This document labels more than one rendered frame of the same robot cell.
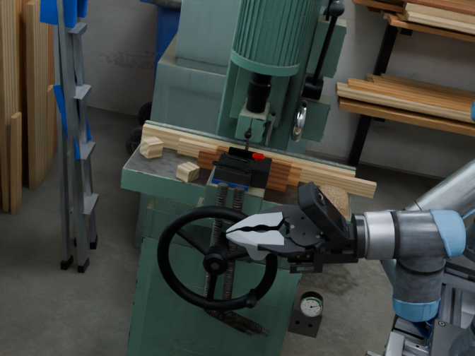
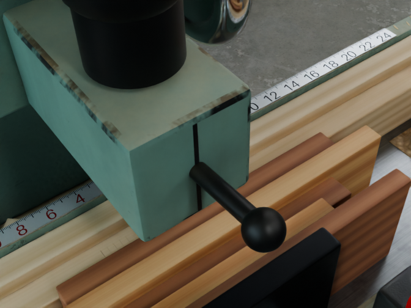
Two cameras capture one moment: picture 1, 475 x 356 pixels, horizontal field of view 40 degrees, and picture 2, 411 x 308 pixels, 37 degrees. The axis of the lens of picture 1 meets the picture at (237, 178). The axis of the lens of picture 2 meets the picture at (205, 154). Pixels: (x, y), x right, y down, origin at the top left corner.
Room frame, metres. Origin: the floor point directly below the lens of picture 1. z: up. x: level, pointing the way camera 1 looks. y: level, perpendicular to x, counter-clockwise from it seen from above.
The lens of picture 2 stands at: (1.42, 0.11, 1.26)
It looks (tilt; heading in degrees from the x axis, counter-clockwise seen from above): 46 degrees down; 323
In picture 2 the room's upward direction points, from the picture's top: 3 degrees counter-clockwise
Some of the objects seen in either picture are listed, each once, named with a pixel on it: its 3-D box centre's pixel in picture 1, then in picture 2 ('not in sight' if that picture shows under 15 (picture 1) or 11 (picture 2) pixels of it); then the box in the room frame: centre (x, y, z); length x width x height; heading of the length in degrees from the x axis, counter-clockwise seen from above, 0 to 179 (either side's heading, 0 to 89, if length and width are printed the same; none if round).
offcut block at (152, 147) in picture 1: (151, 147); not in sight; (1.59, 0.24, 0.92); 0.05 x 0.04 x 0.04; 135
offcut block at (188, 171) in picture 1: (187, 171); not in sight; (1.50, 0.13, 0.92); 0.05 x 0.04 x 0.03; 149
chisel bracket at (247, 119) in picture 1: (253, 122); (128, 104); (1.65, -0.01, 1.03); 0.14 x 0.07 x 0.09; 177
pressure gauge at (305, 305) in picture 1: (310, 305); not in sight; (1.41, -0.26, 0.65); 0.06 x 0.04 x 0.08; 87
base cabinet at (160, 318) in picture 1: (216, 297); not in sight; (1.75, -0.01, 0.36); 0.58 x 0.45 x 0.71; 177
